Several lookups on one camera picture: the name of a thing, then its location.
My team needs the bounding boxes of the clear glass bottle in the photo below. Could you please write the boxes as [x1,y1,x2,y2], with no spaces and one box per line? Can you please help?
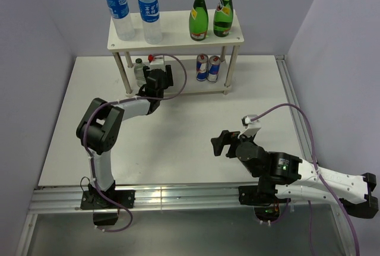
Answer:
[134,58,146,88]

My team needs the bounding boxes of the pocari sweat bottle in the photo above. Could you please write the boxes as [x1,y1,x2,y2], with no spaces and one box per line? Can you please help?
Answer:
[106,0,135,41]
[138,0,163,45]

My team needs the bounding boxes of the green bottle gold neck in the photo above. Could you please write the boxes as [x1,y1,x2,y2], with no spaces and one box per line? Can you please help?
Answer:
[189,0,208,41]

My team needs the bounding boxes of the green glass bottle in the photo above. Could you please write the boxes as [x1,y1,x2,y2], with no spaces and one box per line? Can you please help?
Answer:
[213,0,234,37]

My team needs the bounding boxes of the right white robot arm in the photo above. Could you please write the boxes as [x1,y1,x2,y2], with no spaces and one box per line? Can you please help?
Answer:
[211,130,379,219]

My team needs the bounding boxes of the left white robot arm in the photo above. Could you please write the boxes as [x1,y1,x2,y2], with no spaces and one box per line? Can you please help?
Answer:
[76,65,173,210]

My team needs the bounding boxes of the beige two-tier shelf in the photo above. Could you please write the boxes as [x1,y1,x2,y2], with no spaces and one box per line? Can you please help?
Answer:
[107,11,244,96]

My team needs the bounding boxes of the left red bull can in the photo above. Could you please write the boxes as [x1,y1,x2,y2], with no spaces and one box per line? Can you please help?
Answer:
[196,53,208,81]

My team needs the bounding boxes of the red bull can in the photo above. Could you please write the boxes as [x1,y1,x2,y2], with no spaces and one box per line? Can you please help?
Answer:
[196,53,208,81]
[207,55,221,83]

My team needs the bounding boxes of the right red bull can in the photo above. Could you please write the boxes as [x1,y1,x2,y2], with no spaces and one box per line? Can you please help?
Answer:
[207,55,221,83]

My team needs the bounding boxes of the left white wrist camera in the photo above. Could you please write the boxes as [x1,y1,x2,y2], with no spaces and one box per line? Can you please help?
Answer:
[148,55,165,71]

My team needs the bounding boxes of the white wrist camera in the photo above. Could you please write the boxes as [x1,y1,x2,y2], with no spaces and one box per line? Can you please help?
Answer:
[239,115,261,138]
[148,55,165,71]

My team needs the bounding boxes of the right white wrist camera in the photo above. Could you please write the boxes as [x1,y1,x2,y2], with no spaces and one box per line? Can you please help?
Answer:
[239,115,261,138]

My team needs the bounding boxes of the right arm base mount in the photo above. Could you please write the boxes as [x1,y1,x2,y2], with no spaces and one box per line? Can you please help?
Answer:
[238,185,289,223]

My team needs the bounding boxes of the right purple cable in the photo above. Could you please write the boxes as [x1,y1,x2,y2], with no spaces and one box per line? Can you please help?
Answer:
[249,103,360,256]

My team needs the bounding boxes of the purple cable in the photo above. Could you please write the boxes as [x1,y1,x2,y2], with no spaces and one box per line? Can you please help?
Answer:
[249,103,360,256]
[83,53,188,233]

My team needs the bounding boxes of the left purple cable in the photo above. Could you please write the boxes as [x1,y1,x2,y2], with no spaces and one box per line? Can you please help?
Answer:
[83,53,188,233]

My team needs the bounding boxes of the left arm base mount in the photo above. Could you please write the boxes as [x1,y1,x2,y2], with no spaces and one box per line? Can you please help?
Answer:
[80,189,135,226]

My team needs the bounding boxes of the aluminium frame rail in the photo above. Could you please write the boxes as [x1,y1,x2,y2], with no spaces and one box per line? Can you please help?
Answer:
[17,55,355,255]

